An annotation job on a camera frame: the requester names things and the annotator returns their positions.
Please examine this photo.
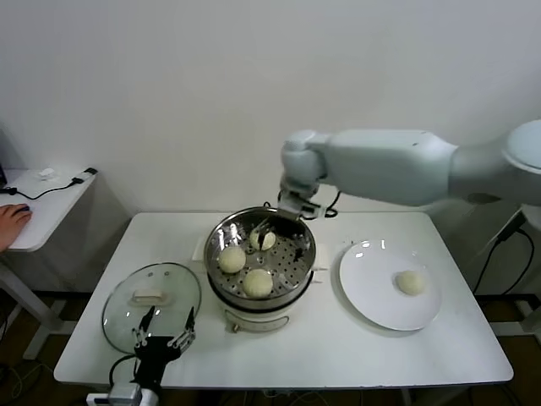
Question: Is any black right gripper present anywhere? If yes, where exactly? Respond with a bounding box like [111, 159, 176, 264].
[252, 211, 308, 261]

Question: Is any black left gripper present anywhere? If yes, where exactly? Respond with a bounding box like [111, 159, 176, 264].
[131, 306, 197, 384]

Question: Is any white steamed baozi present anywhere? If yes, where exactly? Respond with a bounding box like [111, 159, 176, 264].
[242, 268, 275, 299]
[217, 246, 248, 274]
[249, 228, 278, 252]
[395, 270, 426, 296]

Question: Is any round glass pot lid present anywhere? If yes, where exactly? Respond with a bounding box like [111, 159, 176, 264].
[100, 261, 203, 354]

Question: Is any steel steamer basket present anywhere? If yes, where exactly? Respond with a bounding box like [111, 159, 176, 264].
[192, 206, 331, 304]

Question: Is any bare person hand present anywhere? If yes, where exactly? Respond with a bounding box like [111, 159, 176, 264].
[0, 204, 33, 251]

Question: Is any white electric cooker base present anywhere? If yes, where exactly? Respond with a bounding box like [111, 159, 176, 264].
[206, 253, 327, 335]

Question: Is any white round plate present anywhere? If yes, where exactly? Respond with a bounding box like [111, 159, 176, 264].
[337, 239, 444, 332]

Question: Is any white side desk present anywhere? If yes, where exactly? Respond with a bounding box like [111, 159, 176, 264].
[0, 167, 98, 360]

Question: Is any small silver black device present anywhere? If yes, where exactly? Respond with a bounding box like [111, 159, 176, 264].
[70, 167, 98, 186]

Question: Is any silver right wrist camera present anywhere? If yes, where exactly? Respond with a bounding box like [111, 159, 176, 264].
[276, 189, 326, 219]

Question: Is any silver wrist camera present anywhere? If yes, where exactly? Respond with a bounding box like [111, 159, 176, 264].
[86, 383, 143, 406]
[276, 189, 326, 219]

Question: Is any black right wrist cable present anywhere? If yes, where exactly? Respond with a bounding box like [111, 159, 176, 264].
[323, 189, 342, 219]

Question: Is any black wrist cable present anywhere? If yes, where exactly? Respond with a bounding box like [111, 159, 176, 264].
[323, 189, 342, 219]
[108, 354, 139, 388]

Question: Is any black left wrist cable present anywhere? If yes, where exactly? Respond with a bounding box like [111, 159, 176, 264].
[108, 354, 139, 388]

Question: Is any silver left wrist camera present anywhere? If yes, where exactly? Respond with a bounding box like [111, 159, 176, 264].
[86, 383, 143, 406]

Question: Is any thin black desk cable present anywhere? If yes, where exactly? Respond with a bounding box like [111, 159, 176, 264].
[0, 179, 84, 200]

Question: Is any black power adapter cable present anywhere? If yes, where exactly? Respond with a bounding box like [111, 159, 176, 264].
[472, 215, 536, 297]

